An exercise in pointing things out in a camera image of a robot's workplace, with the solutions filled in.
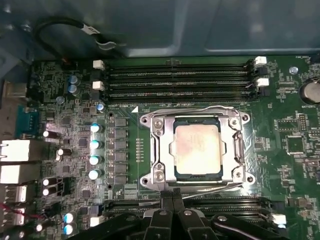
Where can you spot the green motherboard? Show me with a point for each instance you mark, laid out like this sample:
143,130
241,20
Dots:
265,175

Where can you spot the blue serial port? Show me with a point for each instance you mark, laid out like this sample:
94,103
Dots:
27,120

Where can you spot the black PC case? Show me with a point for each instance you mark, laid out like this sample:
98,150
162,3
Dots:
150,25

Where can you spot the silver rear port block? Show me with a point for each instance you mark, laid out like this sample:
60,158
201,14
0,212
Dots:
12,216
15,174
17,150
16,193

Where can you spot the CPU socket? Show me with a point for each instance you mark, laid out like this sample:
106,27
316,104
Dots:
145,118

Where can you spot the round coin battery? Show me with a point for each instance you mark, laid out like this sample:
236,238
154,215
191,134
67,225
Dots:
311,92

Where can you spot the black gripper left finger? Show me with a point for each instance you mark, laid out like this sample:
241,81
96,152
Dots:
166,220

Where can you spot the silver CPU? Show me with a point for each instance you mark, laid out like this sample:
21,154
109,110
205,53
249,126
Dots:
197,147

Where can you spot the RAM slot white clips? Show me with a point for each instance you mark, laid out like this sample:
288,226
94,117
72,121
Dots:
140,85
140,66
240,209

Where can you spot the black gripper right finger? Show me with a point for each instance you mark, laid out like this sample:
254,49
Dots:
190,225

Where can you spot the metal socket cover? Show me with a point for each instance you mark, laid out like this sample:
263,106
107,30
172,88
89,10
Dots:
165,155

